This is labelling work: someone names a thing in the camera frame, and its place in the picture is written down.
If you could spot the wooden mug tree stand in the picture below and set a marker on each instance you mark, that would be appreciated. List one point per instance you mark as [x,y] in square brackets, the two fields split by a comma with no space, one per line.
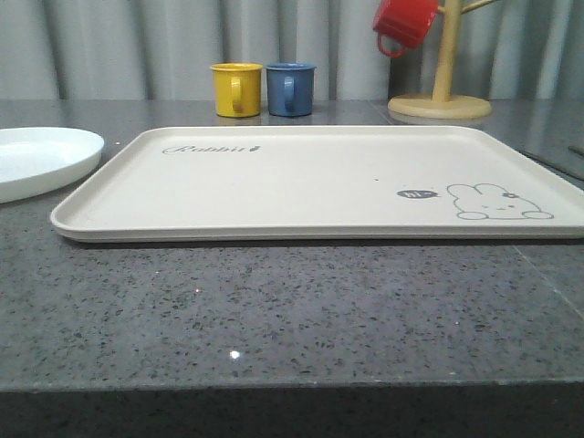
[442,103]

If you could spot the grey curtain backdrop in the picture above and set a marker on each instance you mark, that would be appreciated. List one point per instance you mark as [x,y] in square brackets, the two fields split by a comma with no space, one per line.
[164,49]

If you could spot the red enamel mug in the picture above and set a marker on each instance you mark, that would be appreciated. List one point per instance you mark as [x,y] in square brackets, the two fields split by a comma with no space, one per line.
[405,21]

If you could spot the white round plate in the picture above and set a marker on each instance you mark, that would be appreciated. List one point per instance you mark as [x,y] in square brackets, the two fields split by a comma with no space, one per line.
[38,160]

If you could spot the cream rabbit serving tray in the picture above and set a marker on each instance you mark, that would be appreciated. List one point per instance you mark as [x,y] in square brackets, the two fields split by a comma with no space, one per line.
[301,182]

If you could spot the yellow enamel mug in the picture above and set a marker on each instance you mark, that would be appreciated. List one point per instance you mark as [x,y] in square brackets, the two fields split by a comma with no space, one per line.
[237,88]

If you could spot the blue enamel mug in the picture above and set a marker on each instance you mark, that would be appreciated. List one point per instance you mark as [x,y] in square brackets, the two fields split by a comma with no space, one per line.
[290,89]

